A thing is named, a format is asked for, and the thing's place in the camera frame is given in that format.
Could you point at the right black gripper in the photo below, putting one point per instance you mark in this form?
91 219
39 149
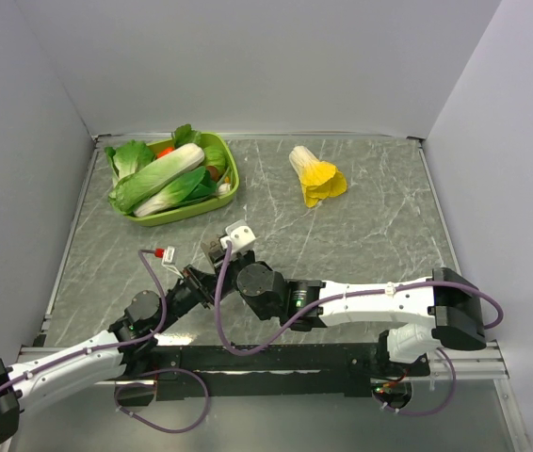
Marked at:
242 257

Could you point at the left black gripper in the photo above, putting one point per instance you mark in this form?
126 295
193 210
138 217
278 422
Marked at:
193 278

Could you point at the white remote control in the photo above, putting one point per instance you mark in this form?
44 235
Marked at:
213 252

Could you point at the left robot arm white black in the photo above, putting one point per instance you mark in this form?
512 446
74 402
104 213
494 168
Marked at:
126 350

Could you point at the green plastic tray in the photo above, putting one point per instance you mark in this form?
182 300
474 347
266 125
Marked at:
213 192

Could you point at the bok choy toy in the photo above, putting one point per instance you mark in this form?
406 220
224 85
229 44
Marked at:
172 194

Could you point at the large napa cabbage toy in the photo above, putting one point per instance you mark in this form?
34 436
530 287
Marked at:
142 184

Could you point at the yellow cabbage toy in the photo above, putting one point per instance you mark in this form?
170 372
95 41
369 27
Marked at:
319 180

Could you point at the round green cabbage toy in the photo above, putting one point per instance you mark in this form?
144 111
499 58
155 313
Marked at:
215 157

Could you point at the red tomato toy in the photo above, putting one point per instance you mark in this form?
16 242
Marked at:
165 152

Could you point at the green leaf lettuce toy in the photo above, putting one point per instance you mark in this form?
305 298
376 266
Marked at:
128 159

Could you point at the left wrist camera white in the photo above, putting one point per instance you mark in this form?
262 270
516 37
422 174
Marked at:
167 257

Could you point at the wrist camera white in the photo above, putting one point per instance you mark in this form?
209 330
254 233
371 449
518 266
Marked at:
167 257
239 236

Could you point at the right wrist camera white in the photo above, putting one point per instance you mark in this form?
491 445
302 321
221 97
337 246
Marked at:
239 236

